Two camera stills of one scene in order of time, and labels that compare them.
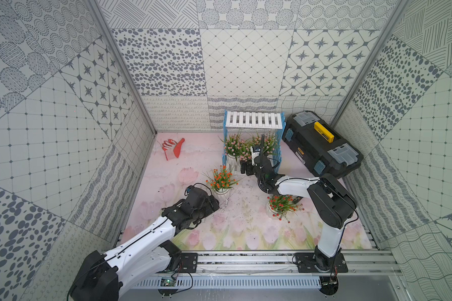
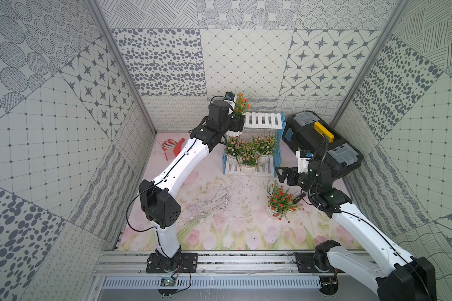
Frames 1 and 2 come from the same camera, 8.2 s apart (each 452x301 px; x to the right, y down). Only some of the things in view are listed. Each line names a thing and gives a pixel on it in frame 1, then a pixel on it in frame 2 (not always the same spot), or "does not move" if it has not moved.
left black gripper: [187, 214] → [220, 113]
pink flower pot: [232, 148] does not move
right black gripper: [248, 172] → [293, 172]
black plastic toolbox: [321, 146] does not move
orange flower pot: [221, 183] → [237, 122]
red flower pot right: [282, 206] does not move
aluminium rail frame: [359, 263] does not move
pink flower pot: [270, 143] does not move
